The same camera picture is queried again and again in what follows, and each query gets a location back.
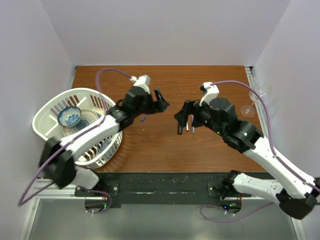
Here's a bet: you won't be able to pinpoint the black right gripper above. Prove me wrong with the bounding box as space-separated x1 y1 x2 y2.
173 99 226 136

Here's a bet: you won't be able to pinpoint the purple marker pen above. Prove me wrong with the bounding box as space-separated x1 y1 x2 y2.
191 114 196 134

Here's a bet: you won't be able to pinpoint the black green highlighter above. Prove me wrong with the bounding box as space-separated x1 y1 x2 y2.
177 123 183 135

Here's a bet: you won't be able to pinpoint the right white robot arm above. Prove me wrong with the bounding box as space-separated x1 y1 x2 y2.
174 97 320 220

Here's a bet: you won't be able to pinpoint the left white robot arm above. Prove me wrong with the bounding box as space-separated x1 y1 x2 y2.
38 86 170 189

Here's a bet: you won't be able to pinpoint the stacked ceramic plates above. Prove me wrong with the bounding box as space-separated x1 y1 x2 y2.
62 109 102 137

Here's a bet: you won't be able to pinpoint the white plastic basket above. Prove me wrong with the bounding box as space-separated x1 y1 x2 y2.
32 88 123 169

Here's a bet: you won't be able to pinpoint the blue white ceramic bowl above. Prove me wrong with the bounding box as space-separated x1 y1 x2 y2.
57 106 82 128

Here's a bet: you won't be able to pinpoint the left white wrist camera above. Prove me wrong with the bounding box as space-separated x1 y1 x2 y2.
130 74 151 95

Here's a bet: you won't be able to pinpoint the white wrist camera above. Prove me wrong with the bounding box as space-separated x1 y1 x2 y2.
130 74 151 95
199 82 220 106

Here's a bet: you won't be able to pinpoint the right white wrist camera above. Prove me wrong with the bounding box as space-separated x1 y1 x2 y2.
199 82 220 106

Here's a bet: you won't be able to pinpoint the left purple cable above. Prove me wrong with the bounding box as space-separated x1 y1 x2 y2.
17 67 137 207

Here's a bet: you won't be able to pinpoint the purple cable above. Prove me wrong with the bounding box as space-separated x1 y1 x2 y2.
17 67 137 207
199 80 320 223

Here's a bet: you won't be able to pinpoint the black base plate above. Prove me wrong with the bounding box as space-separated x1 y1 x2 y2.
75 172 239 208

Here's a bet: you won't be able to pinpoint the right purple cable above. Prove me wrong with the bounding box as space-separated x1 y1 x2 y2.
199 80 320 223

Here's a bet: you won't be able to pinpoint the aluminium frame rail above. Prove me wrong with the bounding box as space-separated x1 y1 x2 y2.
33 179 77 200

